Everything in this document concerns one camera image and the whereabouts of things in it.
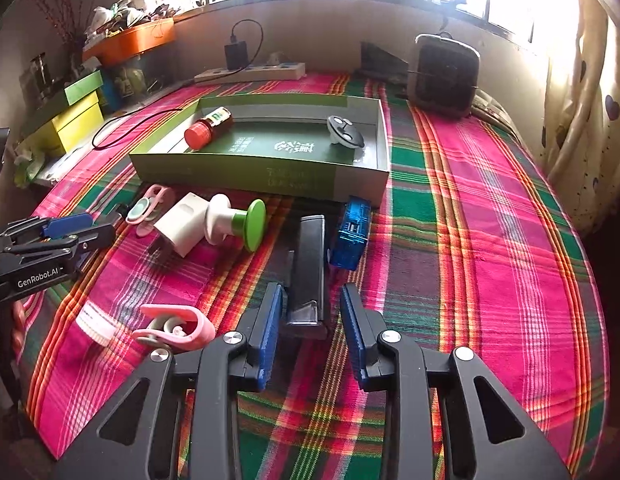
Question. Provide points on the orange box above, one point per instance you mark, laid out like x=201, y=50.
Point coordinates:
x=135, y=42

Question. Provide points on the white charger plug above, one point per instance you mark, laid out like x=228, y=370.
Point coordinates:
x=182, y=225

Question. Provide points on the dried flower branches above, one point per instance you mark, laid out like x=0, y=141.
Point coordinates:
x=60, y=15

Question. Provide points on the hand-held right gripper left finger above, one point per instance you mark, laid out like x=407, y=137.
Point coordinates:
x=270, y=330

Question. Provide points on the cream patterned curtain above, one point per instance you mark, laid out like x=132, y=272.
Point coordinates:
x=590, y=85

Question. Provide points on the red-capped bottle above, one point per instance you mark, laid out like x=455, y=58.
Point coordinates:
x=205, y=130

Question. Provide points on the pink clip with mint pad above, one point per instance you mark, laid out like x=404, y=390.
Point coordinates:
x=140, y=212
x=195, y=327

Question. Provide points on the plaid blanket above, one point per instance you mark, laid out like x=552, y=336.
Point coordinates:
x=490, y=210

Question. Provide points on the blue transparent box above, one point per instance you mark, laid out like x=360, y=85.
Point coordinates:
x=350, y=235

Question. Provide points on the black power adapter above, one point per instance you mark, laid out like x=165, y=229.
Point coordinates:
x=236, y=56

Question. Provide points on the clear plastic storage bin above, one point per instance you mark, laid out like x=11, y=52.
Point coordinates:
x=125, y=80

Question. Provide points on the yellow box with green lid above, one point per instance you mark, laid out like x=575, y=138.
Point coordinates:
x=75, y=120

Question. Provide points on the white power strip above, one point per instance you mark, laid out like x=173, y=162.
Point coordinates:
x=270, y=72

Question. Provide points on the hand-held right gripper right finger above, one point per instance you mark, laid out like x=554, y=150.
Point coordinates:
x=352, y=330

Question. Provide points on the black rectangular device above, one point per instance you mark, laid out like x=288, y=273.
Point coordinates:
x=310, y=260

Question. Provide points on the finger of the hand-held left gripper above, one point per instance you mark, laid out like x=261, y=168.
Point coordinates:
x=65, y=225
x=87, y=240

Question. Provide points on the small white bottle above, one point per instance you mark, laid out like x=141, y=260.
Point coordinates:
x=95, y=322

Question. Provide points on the white and green knob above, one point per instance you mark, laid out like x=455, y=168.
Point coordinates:
x=220, y=220

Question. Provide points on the pile of assorted clutter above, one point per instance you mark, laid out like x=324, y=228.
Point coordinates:
x=120, y=12

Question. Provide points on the green cardboard box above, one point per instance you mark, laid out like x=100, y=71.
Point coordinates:
x=290, y=175

